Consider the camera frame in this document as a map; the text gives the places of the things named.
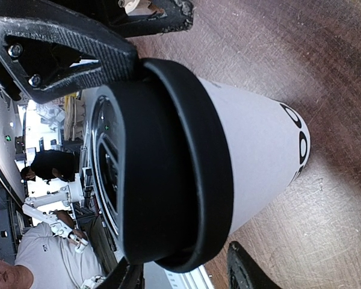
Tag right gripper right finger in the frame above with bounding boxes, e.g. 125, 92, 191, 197
227, 241, 281, 289

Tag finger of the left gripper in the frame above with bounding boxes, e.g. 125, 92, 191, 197
97, 1, 194, 33

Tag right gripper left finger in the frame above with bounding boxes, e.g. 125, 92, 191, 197
0, 16, 139, 104

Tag white paper coffee cup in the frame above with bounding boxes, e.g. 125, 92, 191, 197
199, 78, 310, 233

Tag black plastic cup lid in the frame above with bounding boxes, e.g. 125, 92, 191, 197
90, 58, 233, 273

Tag person in black shirt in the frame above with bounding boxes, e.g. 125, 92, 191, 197
20, 150, 78, 182

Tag person in white shirt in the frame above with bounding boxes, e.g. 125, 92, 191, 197
0, 222, 107, 288

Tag aluminium front rail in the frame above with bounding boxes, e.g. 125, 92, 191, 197
144, 262, 214, 289

